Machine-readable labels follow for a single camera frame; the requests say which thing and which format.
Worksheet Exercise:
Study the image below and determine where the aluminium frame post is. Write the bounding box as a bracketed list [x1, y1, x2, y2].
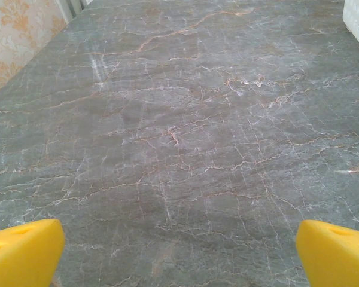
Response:
[54, 0, 92, 24]

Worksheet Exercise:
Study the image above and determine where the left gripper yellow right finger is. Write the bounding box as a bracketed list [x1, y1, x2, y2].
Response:
[296, 219, 359, 287]

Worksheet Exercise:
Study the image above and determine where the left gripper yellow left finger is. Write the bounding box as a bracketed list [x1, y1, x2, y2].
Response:
[0, 218, 66, 287]

